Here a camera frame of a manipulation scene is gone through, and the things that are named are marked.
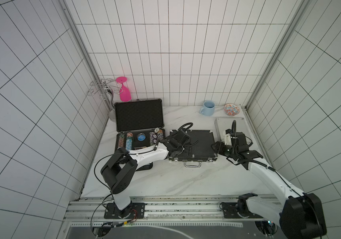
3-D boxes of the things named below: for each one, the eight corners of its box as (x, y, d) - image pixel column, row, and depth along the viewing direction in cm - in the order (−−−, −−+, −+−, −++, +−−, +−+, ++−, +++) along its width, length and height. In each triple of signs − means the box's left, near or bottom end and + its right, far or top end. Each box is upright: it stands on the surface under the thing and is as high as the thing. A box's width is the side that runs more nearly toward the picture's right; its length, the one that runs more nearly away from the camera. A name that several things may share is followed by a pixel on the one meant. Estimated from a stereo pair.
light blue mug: (199, 115, 117) (201, 109, 111) (198, 105, 124) (199, 99, 118) (214, 115, 117) (216, 109, 111) (212, 105, 124) (214, 99, 118)
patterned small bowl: (225, 116, 114) (226, 113, 112) (222, 106, 121) (223, 103, 119) (240, 116, 114) (241, 113, 112) (236, 106, 121) (237, 103, 119)
